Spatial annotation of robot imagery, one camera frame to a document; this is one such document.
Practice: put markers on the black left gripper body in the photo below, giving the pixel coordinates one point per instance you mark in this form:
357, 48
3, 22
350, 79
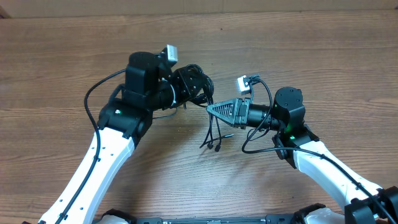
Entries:
177, 91

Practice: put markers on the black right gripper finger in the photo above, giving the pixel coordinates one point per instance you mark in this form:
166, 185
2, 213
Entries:
226, 108
232, 120

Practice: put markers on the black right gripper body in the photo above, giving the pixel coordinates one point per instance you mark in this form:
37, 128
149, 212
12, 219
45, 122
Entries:
251, 113

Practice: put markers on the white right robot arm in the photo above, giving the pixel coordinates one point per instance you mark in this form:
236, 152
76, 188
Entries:
361, 200

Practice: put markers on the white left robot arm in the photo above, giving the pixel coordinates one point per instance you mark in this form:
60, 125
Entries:
150, 84

